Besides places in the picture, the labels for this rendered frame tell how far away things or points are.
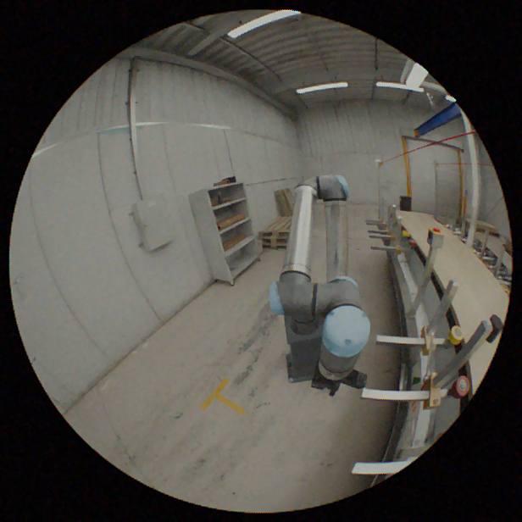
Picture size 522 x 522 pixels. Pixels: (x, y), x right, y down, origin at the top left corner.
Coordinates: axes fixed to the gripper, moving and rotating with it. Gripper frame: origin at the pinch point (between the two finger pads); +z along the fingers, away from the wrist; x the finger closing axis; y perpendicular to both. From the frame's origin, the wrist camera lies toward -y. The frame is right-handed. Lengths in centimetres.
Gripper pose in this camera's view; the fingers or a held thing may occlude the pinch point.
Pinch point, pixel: (332, 390)
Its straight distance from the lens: 64.1
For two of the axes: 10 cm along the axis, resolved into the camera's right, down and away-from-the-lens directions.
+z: 1.8, 8.8, 4.4
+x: -4.8, 4.7, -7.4
